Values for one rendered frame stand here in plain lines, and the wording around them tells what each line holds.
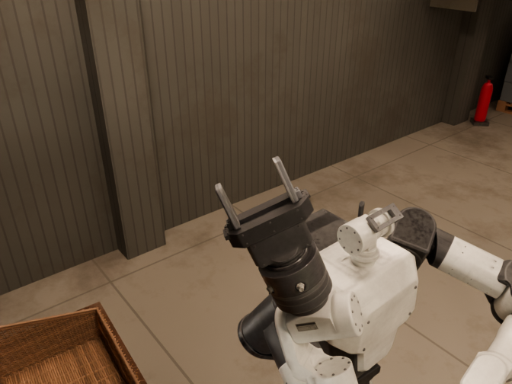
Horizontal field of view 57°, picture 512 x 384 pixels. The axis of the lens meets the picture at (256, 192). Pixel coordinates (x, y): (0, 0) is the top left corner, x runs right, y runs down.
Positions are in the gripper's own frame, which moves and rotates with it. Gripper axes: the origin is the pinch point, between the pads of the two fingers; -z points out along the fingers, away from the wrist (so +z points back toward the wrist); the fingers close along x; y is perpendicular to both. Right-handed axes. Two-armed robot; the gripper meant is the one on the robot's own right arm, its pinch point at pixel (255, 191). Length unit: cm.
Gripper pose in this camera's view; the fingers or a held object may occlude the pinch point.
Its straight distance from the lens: 61.7
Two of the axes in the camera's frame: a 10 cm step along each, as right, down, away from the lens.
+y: 1.5, 3.7, -9.2
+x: 9.1, -4.2, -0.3
